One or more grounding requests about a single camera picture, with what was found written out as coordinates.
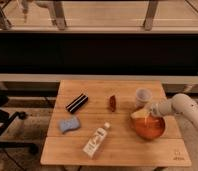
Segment small dark red object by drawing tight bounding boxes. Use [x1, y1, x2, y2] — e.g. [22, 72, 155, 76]
[109, 95, 116, 112]

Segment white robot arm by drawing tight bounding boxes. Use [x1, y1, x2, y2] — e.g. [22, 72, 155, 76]
[130, 93, 198, 140]

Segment black white striped case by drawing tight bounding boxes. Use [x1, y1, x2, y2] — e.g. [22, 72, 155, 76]
[66, 94, 88, 114]

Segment orange ceramic bowl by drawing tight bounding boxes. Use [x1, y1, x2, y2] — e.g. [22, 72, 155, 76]
[130, 111, 165, 140]

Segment wooden table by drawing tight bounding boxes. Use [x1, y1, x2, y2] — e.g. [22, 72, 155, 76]
[41, 80, 191, 167]

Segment black office chair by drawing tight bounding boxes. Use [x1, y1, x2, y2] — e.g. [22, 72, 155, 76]
[0, 90, 38, 154]

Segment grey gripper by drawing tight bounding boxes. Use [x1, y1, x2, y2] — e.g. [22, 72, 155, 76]
[131, 102, 163, 119]

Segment white plastic bottle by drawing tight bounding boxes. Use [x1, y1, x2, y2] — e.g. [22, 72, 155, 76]
[83, 122, 111, 158]

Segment blue sponge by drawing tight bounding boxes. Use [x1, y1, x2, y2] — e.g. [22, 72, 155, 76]
[59, 116, 81, 133]

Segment translucent plastic cup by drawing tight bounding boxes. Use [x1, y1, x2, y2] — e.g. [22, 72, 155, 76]
[135, 88, 152, 107]

